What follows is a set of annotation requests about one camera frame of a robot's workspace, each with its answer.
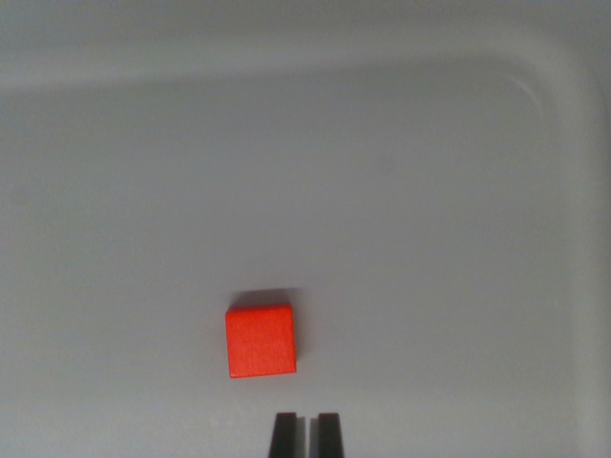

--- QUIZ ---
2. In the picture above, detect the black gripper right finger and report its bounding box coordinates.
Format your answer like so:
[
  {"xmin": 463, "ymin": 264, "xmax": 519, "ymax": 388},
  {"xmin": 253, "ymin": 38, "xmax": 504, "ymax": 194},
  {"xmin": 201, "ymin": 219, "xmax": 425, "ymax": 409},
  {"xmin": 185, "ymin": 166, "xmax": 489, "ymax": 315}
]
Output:
[{"xmin": 309, "ymin": 412, "xmax": 347, "ymax": 458}]

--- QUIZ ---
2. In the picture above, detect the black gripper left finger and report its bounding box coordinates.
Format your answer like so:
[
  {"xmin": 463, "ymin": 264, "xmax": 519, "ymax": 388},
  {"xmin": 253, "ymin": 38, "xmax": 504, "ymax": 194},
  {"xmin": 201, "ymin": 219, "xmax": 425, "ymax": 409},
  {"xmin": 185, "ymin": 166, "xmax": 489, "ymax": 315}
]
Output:
[{"xmin": 268, "ymin": 411, "xmax": 307, "ymax": 458}]

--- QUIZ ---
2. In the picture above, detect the white plastic bin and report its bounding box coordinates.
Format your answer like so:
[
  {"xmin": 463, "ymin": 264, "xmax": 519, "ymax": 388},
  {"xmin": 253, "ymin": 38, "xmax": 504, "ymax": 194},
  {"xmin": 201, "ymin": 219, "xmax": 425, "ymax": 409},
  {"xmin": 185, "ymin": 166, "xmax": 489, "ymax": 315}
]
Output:
[{"xmin": 0, "ymin": 0, "xmax": 611, "ymax": 458}]

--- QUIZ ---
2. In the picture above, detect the red wooden cube block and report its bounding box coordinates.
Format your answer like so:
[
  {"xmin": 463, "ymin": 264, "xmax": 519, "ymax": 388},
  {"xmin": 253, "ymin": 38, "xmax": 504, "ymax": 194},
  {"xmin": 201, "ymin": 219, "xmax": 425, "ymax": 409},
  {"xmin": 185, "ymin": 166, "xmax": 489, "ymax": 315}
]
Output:
[{"xmin": 224, "ymin": 302, "xmax": 299, "ymax": 381}]

